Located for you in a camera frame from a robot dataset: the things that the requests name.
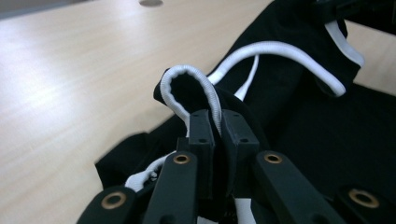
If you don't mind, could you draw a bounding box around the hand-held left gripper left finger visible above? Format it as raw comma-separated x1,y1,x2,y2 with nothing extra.
177,109,217,200

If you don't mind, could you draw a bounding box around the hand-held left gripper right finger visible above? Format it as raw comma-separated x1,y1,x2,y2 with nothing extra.
221,109,261,198

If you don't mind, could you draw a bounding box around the black garment with white trim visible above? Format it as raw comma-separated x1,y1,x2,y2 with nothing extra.
94,0,396,224

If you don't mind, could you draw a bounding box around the grey round table grommet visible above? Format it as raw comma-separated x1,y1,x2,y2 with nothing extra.
138,0,164,7

